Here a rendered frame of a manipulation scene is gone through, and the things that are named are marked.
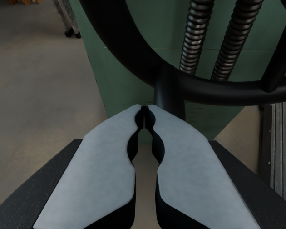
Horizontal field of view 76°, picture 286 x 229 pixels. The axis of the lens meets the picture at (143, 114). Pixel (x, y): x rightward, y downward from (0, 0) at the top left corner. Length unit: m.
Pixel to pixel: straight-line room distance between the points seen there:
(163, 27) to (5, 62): 1.21
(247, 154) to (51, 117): 0.99
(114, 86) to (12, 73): 0.94
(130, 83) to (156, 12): 0.19
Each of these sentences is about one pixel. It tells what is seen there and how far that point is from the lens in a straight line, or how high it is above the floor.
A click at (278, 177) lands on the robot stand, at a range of 0.83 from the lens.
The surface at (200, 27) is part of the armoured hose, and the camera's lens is 0.22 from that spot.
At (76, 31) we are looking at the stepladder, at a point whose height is 0.05.
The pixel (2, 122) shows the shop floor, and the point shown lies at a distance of 1.18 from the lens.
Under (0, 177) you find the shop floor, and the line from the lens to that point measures 1.06.
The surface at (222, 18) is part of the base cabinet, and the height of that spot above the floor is 0.66.
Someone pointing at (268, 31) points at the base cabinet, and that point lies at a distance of 0.43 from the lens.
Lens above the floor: 0.85
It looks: 61 degrees down
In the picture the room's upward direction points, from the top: 2 degrees clockwise
